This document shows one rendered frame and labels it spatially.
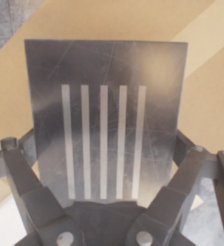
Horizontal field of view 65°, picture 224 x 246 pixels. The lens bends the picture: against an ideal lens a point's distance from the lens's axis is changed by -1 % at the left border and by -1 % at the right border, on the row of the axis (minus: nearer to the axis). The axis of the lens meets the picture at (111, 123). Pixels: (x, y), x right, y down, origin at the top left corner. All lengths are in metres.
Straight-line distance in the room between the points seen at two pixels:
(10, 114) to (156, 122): 0.20
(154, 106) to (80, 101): 0.06
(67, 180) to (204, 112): 0.20
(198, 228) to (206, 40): 1.73
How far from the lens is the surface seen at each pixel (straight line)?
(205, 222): 1.87
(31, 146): 0.17
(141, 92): 0.16
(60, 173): 0.19
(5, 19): 1.29
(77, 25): 0.24
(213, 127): 0.29
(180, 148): 0.17
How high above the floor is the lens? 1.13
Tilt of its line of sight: 72 degrees down
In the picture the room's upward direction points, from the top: 175 degrees clockwise
